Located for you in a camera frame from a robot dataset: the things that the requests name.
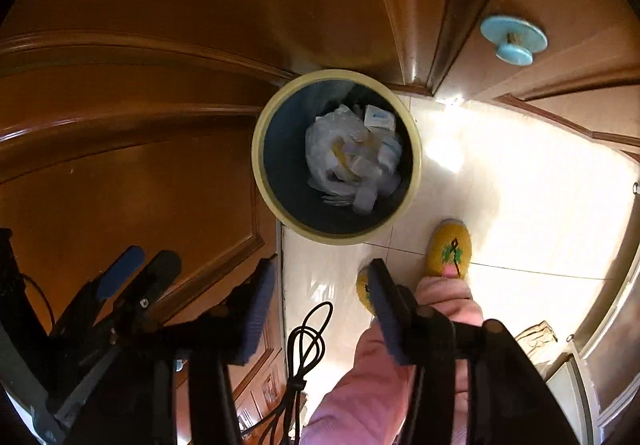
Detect white plastic bag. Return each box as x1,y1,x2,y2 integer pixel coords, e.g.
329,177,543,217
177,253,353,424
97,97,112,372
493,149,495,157
305,104,403,215

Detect brown wooden door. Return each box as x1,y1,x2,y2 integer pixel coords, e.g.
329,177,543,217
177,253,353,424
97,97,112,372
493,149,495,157
430,0,640,151
0,0,431,445

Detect pink pants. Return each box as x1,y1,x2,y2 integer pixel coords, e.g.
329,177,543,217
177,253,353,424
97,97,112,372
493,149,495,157
300,275,483,445

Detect crumpled brown paper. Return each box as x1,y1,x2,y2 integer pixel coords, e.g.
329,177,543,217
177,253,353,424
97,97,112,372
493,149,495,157
514,320,558,366

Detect light blue door stop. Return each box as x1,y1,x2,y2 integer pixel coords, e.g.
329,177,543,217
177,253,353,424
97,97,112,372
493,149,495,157
480,15,548,67

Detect round trash bin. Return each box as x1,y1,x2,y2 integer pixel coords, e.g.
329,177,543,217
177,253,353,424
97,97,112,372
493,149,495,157
251,69,423,246

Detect silver metal appliance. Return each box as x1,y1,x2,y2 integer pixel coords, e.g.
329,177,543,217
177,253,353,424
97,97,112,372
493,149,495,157
545,145,640,445

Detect black cable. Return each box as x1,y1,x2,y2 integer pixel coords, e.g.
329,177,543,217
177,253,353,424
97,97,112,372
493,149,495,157
240,301,335,445

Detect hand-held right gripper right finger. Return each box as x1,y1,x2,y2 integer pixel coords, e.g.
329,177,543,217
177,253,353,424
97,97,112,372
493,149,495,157
367,259,581,445

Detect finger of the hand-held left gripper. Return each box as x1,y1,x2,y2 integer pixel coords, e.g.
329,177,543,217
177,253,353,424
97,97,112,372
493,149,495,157
112,250,183,326
50,246,146,341

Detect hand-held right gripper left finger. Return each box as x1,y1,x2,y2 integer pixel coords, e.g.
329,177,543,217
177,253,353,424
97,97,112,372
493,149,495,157
160,255,278,445

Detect yellow embroidered slipper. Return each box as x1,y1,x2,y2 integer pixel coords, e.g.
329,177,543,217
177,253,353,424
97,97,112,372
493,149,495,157
424,219,473,281
356,267,381,316

